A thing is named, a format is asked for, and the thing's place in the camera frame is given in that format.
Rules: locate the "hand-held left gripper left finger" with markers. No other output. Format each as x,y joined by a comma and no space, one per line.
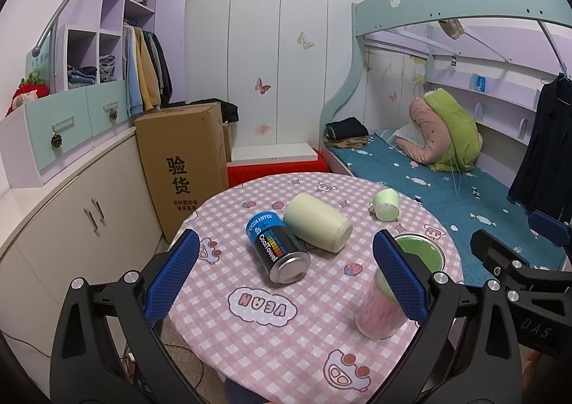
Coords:
174,274

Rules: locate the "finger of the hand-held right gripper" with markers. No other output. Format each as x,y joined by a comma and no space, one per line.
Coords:
548,226
496,252

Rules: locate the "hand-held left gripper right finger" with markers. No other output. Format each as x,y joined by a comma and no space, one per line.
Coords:
402,274

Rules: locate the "cream cup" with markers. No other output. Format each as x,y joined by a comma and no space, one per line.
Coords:
313,218

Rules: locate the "pink cup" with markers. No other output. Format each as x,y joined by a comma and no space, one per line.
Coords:
375,314

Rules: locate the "small pale green cup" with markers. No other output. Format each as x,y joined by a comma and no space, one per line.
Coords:
385,200

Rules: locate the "dark hanging jacket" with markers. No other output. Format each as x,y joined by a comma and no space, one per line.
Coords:
545,140

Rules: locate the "blue printed bed sheet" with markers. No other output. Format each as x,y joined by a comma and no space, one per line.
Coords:
424,180

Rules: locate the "blue and black can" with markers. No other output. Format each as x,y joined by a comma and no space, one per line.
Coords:
272,243

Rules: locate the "large cardboard box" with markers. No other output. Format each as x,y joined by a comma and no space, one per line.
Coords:
187,153

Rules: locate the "white curved cabinet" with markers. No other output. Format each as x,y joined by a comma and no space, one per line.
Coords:
67,216

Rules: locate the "pink checked tablecloth table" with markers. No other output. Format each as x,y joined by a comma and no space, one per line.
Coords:
277,341

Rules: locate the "green rolled quilt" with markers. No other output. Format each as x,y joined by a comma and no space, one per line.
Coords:
456,127

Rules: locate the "red stool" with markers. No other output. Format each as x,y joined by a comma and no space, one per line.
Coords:
268,171

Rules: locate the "white pillow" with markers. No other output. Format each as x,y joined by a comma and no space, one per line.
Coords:
405,133

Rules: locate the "folded tan clothes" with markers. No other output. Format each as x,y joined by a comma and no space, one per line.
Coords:
348,142

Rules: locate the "pink rolled quilt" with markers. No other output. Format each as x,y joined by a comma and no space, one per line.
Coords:
424,127

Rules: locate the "white board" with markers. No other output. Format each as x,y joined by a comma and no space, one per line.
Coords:
272,153

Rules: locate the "folded dark clothes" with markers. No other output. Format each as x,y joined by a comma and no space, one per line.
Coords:
346,127

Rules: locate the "small blue box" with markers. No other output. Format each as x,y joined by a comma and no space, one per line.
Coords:
479,83

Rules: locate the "pale pink butterfly sticker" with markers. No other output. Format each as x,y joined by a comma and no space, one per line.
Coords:
262,129

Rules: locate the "black bag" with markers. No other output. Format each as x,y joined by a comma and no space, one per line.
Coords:
225,111

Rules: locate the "pine cone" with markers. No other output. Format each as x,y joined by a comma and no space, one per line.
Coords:
56,140
113,114

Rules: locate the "teal drawer unit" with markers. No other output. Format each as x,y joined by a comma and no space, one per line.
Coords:
67,118

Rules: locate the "hanging yellow jacket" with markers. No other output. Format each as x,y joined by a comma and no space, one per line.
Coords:
147,73

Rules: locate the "hanging blue shirt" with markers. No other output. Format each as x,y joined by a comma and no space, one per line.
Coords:
130,73

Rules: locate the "hanging dark jackets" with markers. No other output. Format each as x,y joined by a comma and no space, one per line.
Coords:
163,69

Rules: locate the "red strawberry plush toy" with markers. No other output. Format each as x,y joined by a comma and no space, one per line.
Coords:
27,95

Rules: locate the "yellow butterfly sticker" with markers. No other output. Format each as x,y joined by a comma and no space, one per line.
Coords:
305,41

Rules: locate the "teal bunk bed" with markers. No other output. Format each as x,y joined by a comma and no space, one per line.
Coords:
402,6

